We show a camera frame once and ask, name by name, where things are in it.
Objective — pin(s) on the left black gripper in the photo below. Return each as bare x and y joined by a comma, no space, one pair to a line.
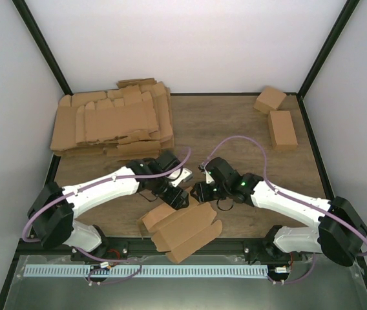
175,200

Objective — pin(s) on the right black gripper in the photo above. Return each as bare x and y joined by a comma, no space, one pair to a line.
203,194

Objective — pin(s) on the cardboard box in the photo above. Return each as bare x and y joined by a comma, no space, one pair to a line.
180,233
269,99
281,129

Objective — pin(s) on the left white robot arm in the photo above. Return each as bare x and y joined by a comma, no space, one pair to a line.
52,218

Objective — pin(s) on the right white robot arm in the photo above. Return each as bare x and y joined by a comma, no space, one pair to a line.
331,227

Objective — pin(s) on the stack of flat cardboard blanks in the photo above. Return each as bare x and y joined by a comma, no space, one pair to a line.
134,120

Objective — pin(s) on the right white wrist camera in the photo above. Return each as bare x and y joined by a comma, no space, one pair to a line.
208,178

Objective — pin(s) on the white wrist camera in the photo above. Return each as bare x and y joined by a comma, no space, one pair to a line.
179,176
208,178

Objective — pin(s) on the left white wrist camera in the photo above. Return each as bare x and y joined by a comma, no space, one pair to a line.
179,176

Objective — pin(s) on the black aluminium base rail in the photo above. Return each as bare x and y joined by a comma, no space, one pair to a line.
252,249

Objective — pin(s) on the light blue slotted cable duct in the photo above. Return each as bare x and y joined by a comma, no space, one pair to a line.
147,271

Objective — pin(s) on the black frame post right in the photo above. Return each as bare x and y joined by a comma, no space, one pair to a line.
333,36

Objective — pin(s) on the black frame post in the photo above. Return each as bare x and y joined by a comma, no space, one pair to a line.
38,37
333,36

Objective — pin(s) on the black frame post left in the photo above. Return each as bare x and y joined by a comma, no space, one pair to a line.
38,37

